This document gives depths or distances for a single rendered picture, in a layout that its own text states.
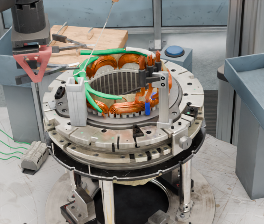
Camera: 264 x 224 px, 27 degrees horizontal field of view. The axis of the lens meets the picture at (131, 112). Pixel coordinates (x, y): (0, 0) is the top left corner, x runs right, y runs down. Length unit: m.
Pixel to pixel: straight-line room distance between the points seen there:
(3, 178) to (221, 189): 0.54
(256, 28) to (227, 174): 0.37
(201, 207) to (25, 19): 0.58
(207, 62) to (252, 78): 2.13
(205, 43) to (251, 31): 2.21
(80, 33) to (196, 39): 2.31
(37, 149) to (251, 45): 0.60
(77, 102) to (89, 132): 0.06
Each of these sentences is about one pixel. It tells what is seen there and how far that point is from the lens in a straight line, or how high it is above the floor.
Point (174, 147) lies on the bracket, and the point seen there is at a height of 1.07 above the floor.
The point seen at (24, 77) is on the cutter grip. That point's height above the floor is 1.18.
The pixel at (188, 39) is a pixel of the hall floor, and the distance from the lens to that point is 3.68.
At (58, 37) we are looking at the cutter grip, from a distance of 1.36.
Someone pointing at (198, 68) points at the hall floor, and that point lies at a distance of 3.36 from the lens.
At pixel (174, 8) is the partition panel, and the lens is 3.49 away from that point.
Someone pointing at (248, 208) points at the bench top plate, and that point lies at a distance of 1.32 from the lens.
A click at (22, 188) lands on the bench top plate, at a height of 0.78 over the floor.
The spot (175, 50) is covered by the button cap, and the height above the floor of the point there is 1.04.
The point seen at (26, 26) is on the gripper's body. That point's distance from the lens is 1.00.
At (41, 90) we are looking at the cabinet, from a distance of 1.38.
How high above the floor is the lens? 1.70
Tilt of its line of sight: 35 degrees down
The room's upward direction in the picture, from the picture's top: 3 degrees counter-clockwise
